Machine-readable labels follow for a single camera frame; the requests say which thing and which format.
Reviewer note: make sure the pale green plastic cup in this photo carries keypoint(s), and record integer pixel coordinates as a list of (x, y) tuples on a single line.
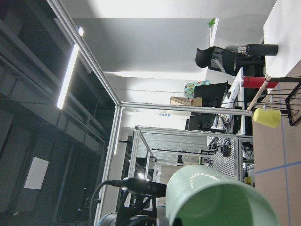
[(199, 196)]

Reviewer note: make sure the yellow plastic cup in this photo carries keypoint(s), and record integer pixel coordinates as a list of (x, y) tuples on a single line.
[(270, 118)]

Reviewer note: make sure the black office chair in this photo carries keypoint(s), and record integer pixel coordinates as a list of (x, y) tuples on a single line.
[(229, 61)]

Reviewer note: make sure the red water bottle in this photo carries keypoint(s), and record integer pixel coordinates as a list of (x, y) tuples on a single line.
[(256, 82)]

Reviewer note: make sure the black water bottle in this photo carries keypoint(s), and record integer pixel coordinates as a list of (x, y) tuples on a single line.
[(258, 49)]

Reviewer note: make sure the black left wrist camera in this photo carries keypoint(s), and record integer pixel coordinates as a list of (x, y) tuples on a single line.
[(131, 185)]

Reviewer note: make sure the wooden dowel rack handle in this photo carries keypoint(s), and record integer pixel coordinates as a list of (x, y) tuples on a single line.
[(260, 91)]

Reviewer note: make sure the black wire cup rack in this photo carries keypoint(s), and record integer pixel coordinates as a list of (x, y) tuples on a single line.
[(287, 101)]

